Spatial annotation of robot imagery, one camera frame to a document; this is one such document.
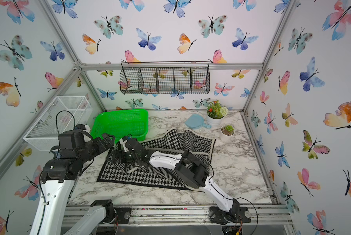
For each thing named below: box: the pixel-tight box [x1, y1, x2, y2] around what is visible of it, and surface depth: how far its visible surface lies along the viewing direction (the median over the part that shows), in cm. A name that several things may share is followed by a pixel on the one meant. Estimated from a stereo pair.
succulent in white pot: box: [220, 124, 235, 142], surface depth 100 cm
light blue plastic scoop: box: [184, 114, 212, 129], surface depth 117 cm
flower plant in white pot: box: [206, 99, 229, 127], surface depth 103 cm
